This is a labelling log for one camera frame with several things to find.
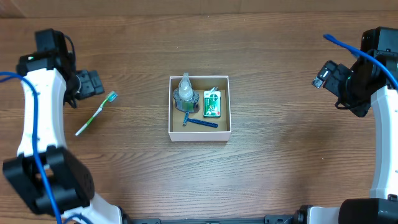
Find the green toothbrush with cap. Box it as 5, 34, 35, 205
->
75, 91, 118, 136

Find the clear pump soap bottle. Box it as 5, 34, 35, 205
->
173, 73, 200, 113

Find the blue disposable razor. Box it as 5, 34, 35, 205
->
183, 111, 218, 128

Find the green soap pack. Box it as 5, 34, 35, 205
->
203, 87, 221, 118

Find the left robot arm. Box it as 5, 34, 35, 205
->
2, 53, 131, 223

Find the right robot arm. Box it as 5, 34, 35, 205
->
289, 57, 397, 223

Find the white cardboard box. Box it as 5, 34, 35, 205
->
168, 75, 232, 141

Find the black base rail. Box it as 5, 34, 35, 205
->
123, 212, 307, 224

